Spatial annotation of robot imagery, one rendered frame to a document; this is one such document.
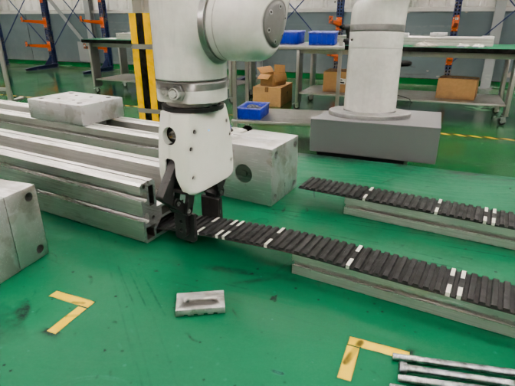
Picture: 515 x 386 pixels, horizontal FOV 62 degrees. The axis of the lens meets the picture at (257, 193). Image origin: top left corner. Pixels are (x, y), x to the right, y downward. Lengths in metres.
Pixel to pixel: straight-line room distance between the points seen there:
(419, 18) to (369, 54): 7.09
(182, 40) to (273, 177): 0.28
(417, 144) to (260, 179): 0.39
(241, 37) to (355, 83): 0.60
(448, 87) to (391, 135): 4.44
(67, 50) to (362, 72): 10.70
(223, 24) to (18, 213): 0.32
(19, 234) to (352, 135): 0.67
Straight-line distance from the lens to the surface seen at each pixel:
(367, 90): 1.01
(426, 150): 0.95
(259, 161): 0.67
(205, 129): 0.51
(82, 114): 0.91
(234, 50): 0.46
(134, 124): 0.92
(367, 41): 1.01
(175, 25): 0.49
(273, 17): 0.46
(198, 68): 0.49
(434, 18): 8.08
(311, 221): 0.64
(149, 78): 3.91
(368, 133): 0.95
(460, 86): 5.36
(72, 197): 0.69
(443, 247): 0.62
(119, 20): 10.41
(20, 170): 0.76
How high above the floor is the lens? 1.06
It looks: 22 degrees down
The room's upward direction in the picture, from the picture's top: straight up
